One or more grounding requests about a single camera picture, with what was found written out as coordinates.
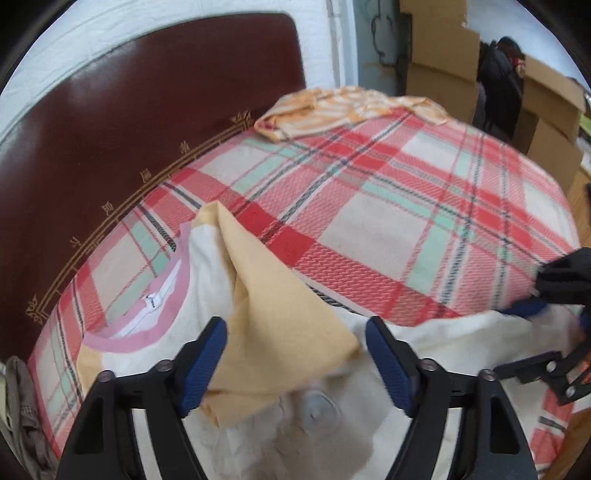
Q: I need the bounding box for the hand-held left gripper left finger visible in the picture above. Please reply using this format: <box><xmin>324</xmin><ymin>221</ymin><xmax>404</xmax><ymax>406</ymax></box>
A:
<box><xmin>55</xmin><ymin>316</ymin><xmax>229</xmax><ymax>480</ymax></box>

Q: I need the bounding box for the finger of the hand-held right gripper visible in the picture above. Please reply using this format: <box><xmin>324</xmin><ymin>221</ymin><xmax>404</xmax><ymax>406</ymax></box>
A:
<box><xmin>493</xmin><ymin>342</ymin><xmax>591</xmax><ymax>407</ymax></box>
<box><xmin>502</xmin><ymin>248</ymin><xmax>591</xmax><ymax>320</ymax></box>

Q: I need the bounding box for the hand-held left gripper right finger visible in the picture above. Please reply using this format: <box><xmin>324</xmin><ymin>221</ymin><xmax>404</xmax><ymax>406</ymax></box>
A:
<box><xmin>365</xmin><ymin>316</ymin><xmax>539</xmax><ymax>480</ymax></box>

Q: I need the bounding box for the cream t-shirt with yellow sleeves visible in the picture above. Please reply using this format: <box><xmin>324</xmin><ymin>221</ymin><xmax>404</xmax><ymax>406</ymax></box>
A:
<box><xmin>76</xmin><ymin>200</ymin><xmax>588</xmax><ymax>480</ymax></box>

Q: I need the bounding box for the cardboard box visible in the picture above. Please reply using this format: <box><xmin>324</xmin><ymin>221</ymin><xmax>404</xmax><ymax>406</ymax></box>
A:
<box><xmin>512</xmin><ymin>111</ymin><xmax>583</xmax><ymax>191</ymax></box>
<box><xmin>400</xmin><ymin>0</ymin><xmax>482</xmax><ymax>84</ymax></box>
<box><xmin>521</xmin><ymin>55</ymin><xmax>588</xmax><ymax>124</ymax></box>
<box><xmin>405</xmin><ymin>62</ymin><xmax>479</xmax><ymax>124</ymax></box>

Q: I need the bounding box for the red plaid blanket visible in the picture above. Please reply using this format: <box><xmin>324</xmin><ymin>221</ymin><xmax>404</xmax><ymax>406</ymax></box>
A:
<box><xmin>28</xmin><ymin>104</ymin><xmax>581</xmax><ymax>467</ymax></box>

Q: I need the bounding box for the grey cloth at bedside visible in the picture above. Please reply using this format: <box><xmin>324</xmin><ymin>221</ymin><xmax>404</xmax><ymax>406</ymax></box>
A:
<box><xmin>0</xmin><ymin>355</ymin><xmax>58</xmax><ymax>480</ymax></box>

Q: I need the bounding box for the black jacket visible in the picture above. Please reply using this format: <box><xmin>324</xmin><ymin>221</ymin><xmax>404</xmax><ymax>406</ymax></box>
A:
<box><xmin>477</xmin><ymin>37</ymin><xmax>528</xmax><ymax>142</ymax></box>

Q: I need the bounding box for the dark brown headboard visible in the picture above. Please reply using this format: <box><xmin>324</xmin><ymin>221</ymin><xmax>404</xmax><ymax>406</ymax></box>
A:
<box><xmin>0</xmin><ymin>13</ymin><xmax>306</xmax><ymax>333</ymax></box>

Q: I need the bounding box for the orange striped cloth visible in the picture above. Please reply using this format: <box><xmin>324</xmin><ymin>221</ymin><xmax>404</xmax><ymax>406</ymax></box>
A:
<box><xmin>254</xmin><ymin>86</ymin><xmax>450</xmax><ymax>143</ymax></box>

